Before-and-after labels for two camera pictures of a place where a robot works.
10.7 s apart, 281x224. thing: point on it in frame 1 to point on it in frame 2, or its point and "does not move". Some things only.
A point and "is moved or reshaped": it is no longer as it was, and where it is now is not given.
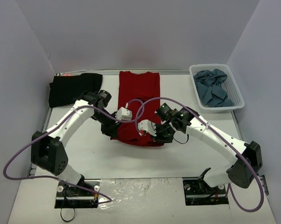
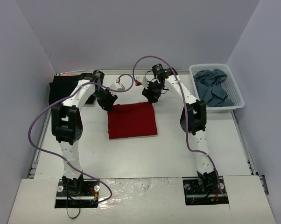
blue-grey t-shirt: (208, 83) does not move
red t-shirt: (139, 99) is moved or reshaped
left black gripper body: (111, 130) to (108, 100)
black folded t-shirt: (64, 90) does not move
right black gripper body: (157, 134) to (151, 94)
